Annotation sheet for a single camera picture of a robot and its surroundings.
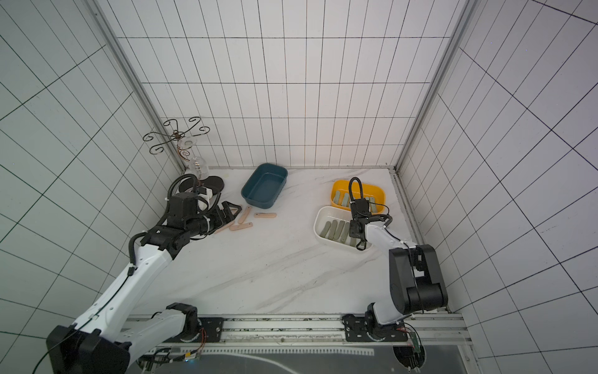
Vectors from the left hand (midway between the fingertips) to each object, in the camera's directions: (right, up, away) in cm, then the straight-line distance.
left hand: (232, 217), depth 78 cm
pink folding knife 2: (+7, -2, +24) cm, 25 cm away
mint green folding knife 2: (+44, +4, +28) cm, 53 cm away
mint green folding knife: (+40, +5, +29) cm, 50 cm away
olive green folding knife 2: (+37, -8, +19) cm, 42 cm away
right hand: (+51, -6, +16) cm, 54 cm away
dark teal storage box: (+5, +11, +36) cm, 38 cm away
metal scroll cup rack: (-24, +12, +33) cm, 42 cm away
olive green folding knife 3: (+42, -9, +18) cm, 47 cm away
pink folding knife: (-2, -7, +19) cm, 21 cm away
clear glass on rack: (-18, +18, +15) cm, 30 cm away
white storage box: (+35, -1, +18) cm, 39 cm away
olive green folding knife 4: (+42, -9, +18) cm, 47 cm away
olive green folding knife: (+34, -8, +18) cm, 39 cm away
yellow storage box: (+58, +7, +28) cm, 65 cm away
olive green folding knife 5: (+45, -12, +15) cm, 49 cm away
